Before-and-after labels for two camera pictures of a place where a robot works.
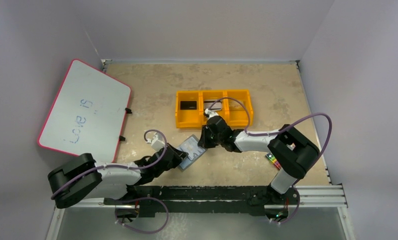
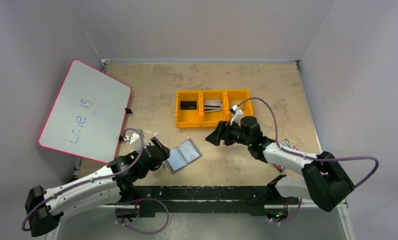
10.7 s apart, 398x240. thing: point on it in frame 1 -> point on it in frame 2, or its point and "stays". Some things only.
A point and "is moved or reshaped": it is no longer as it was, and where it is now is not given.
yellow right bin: [237, 108] stays
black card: [188, 105] stays
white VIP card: [192, 147] -> [212, 105]
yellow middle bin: [210, 95] stays
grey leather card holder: [191, 146] is moved or reshaped
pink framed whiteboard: [87, 114] stays
